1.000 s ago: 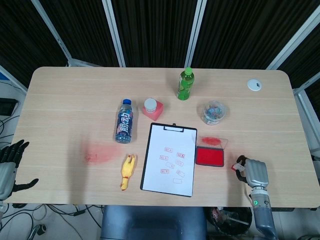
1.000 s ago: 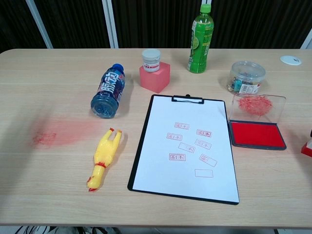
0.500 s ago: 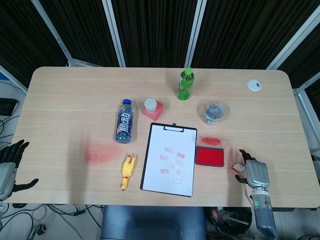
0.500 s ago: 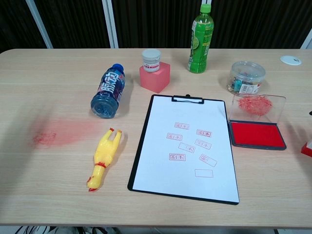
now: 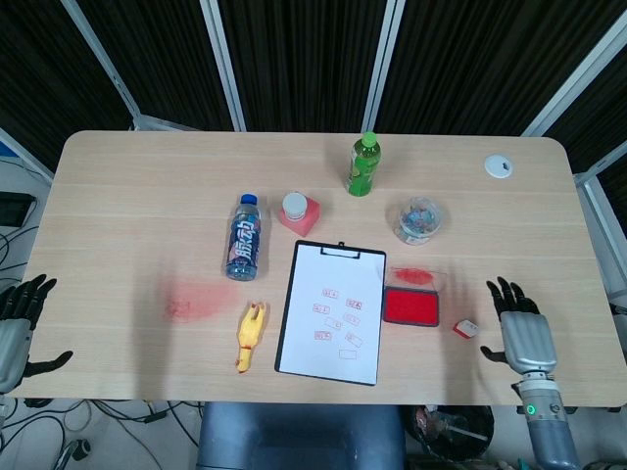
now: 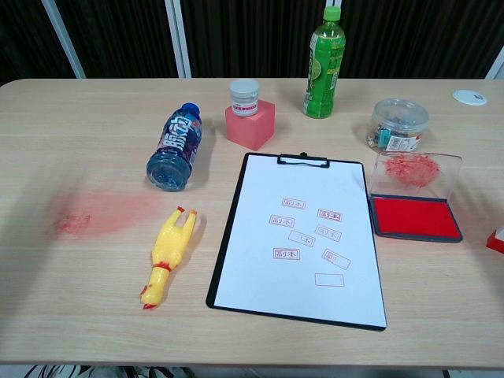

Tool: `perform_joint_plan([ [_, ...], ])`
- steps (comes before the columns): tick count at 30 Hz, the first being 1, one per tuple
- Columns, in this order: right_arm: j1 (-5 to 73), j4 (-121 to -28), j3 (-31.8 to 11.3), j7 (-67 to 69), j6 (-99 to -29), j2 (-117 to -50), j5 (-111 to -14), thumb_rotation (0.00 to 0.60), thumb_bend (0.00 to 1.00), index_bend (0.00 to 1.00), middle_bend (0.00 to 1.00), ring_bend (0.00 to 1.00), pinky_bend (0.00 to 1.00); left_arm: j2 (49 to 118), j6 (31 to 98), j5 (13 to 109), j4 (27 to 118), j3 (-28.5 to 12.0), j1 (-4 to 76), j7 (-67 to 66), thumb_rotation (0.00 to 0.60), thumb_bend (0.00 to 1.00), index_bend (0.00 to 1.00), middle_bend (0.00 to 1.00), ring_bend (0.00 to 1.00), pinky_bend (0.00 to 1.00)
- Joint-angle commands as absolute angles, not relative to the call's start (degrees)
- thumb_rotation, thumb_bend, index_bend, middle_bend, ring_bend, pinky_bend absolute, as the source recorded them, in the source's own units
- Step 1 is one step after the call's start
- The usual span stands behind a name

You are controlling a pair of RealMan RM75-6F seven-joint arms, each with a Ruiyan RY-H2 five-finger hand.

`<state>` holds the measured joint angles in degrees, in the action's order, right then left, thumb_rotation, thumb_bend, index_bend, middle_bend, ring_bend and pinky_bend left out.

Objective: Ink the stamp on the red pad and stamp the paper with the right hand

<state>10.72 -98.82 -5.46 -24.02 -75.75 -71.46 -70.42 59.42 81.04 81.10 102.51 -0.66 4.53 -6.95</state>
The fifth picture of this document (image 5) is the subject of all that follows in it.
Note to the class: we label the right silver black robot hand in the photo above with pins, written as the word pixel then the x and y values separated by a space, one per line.
pixel 529 340

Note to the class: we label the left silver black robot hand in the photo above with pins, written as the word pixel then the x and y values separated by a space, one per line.
pixel 11 338

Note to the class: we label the small red stamp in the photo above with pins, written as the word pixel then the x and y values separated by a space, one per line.
pixel 465 329

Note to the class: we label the black clipboard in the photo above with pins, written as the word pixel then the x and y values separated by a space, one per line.
pixel 340 252

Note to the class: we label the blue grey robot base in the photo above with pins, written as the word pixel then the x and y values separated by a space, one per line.
pixel 294 436

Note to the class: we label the black waste bin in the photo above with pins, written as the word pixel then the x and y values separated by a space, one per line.
pixel 455 431

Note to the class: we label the red ink pad clear lid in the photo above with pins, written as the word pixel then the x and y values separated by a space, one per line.
pixel 410 306

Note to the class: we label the black device box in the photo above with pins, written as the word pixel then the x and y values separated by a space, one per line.
pixel 12 208

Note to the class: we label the black caster wheel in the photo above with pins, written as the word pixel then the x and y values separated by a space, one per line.
pixel 81 449

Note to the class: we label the clear jar of clips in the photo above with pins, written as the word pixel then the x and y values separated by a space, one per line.
pixel 419 220

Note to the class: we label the white stamped paper sheet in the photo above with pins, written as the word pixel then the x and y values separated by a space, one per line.
pixel 338 274

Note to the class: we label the black fabric partition panel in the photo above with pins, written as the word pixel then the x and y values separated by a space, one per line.
pixel 34 73
pixel 597 117
pixel 157 54
pixel 303 59
pixel 480 54

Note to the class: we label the yellow rubber chicken toy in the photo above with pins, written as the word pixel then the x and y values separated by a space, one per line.
pixel 250 333

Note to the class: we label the green tea bottle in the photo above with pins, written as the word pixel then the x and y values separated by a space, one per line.
pixel 363 166

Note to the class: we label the blue label drink bottle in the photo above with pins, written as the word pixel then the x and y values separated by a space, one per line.
pixel 243 240

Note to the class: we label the red square bottle white cap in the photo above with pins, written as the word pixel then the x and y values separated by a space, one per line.
pixel 303 220

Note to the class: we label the white partition frame post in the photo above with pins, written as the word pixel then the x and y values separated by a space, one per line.
pixel 379 63
pixel 573 80
pixel 100 56
pixel 223 63

